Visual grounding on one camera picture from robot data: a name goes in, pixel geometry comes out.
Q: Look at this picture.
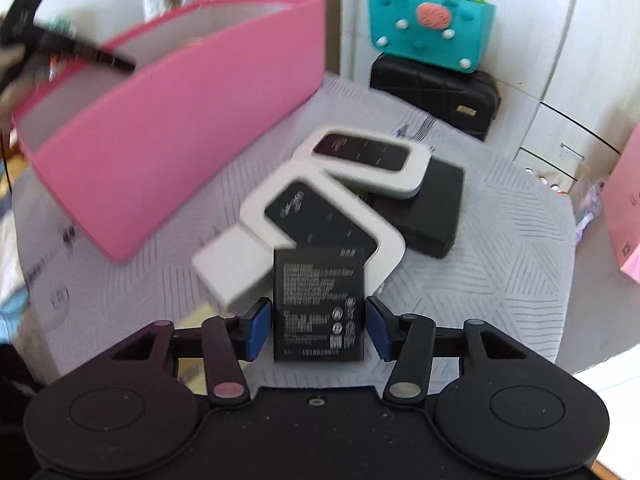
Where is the teal felt handbag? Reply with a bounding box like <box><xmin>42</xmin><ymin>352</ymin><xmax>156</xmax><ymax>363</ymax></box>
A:
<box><xmin>367</xmin><ymin>0</ymin><xmax>497</xmax><ymax>73</ymax></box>

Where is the white wardrobe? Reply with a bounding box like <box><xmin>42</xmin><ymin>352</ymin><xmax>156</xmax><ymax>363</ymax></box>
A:
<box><xmin>340</xmin><ymin>0</ymin><xmax>640</xmax><ymax>196</ymax></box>

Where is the pink cardboard box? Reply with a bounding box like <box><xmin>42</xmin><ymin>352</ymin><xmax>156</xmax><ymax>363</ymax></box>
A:
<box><xmin>12</xmin><ymin>0</ymin><xmax>328</xmax><ymax>263</ymax></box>

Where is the black flat box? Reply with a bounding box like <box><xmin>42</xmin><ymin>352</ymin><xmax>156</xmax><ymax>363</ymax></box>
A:
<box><xmin>370</xmin><ymin>157</ymin><xmax>466</xmax><ymax>259</ymax></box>

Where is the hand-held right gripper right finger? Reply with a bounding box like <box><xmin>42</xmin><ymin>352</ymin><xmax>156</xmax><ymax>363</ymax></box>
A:
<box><xmin>365</xmin><ymin>296</ymin><xmax>533</xmax><ymax>406</ymax></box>

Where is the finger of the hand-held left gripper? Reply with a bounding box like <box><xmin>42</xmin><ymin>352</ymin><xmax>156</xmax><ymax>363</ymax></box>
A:
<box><xmin>50</xmin><ymin>35</ymin><xmax>137</xmax><ymax>72</ymax></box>

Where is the black battery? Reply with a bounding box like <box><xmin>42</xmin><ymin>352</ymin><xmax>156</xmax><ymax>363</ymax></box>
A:
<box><xmin>272</xmin><ymin>246</ymin><xmax>368</xmax><ymax>363</ymax></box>

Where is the white charger plug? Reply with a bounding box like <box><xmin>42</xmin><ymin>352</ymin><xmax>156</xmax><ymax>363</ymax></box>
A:
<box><xmin>191</xmin><ymin>227</ymin><xmax>281</xmax><ymax>313</ymax></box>

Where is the black suitcase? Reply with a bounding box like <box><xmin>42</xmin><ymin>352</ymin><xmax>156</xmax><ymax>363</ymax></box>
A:
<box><xmin>370</xmin><ymin>52</ymin><xmax>502</xmax><ymax>142</ymax></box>

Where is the white pocket router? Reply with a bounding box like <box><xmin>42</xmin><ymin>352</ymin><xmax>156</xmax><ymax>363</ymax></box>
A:
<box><xmin>292</xmin><ymin>127</ymin><xmax>433</xmax><ymax>200</ymax></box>
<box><xmin>239</xmin><ymin>160</ymin><xmax>407</xmax><ymax>283</ymax></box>

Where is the pink paper bag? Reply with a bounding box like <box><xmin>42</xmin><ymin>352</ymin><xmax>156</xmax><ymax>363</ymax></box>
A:
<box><xmin>602</xmin><ymin>122</ymin><xmax>640</xmax><ymax>286</ymax></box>

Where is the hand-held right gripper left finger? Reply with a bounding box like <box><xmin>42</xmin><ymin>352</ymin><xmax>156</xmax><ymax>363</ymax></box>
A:
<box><xmin>110</xmin><ymin>297</ymin><xmax>273</xmax><ymax>408</ymax></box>

